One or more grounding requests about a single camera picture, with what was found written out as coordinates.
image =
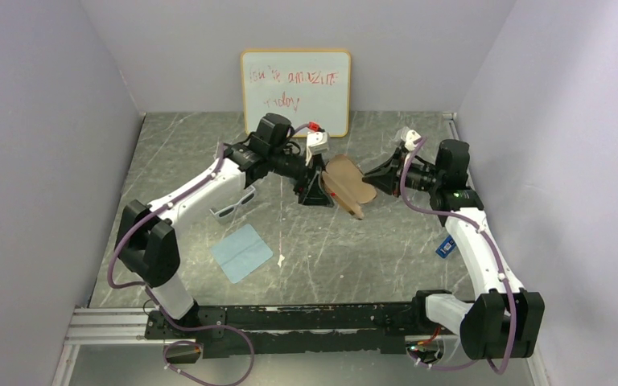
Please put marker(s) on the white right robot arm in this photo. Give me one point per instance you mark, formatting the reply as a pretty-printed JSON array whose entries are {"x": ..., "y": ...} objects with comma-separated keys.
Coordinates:
[{"x": 504, "y": 319}]

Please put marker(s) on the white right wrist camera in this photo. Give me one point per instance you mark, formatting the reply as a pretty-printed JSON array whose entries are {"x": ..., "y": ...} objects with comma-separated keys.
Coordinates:
[{"x": 407, "y": 140}]

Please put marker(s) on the plaid glasses case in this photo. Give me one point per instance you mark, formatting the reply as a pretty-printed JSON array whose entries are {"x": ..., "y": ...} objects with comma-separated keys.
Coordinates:
[{"x": 342, "y": 179}]

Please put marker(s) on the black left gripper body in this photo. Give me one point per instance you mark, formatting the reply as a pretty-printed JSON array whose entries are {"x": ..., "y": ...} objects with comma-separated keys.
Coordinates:
[{"x": 292, "y": 166}]

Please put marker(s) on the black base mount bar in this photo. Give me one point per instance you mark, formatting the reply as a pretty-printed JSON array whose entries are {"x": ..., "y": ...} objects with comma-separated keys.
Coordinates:
[{"x": 384, "y": 327}]

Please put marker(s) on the small blue card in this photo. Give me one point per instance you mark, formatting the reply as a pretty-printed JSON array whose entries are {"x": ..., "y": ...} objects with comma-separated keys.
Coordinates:
[{"x": 446, "y": 247}]

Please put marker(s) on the white frame sunglasses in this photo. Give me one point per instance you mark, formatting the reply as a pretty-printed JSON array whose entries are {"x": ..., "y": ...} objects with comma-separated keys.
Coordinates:
[{"x": 225, "y": 213}]

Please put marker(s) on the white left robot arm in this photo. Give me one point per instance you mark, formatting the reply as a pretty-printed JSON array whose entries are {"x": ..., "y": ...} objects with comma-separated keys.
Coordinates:
[{"x": 148, "y": 236}]

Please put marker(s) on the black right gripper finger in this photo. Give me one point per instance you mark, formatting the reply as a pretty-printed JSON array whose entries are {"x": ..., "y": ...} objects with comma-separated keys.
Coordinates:
[
  {"x": 386, "y": 181},
  {"x": 392, "y": 164}
]

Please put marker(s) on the yellow framed whiteboard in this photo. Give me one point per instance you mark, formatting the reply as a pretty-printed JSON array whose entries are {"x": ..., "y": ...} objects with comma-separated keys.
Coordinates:
[{"x": 302, "y": 85}]

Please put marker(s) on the light blue cloth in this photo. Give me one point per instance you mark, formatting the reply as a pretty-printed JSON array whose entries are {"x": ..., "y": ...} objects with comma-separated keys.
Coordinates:
[{"x": 240, "y": 253}]

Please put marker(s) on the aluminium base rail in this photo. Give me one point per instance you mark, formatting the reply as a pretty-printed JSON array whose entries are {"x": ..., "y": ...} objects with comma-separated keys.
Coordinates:
[{"x": 95, "y": 326}]

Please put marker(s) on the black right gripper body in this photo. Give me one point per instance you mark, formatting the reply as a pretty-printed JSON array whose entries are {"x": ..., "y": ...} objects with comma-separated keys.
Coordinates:
[{"x": 421, "y": 178}]

